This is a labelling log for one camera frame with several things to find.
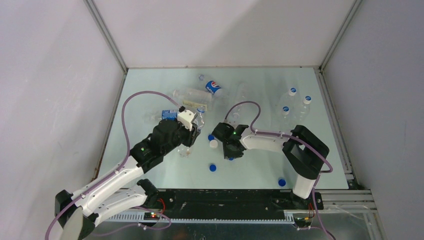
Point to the right circuit board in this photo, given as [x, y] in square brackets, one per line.
[302, 223]

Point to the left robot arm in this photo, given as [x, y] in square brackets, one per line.
[122, 188]

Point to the white bottle cap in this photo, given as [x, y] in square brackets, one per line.
[214, 144]

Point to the clear unlabelled bottle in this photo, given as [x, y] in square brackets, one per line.
[240, 96]

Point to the blue label pepsi bottle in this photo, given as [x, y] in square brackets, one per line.
[184, 151]

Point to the circuit board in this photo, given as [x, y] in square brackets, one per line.
[151, 216]
[302, 223]

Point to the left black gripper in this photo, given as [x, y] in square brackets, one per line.
[191, 136]

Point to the yellow label clear bottle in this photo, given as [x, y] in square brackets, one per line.
[193, 98]

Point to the small blue label bottle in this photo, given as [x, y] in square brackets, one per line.
[158, 115]

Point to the left circuit board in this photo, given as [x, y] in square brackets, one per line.
[151, 216]

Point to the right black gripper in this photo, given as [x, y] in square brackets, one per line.
[228, 154]

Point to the capped clear bottle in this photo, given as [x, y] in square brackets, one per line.
[282, 121]
[301, 111]
[287, 99]

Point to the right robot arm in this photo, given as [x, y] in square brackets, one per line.
[305, 152]

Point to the pepsi logo bottle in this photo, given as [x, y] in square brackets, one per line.
[210, 85]

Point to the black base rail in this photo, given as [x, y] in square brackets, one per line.
[227, 204]

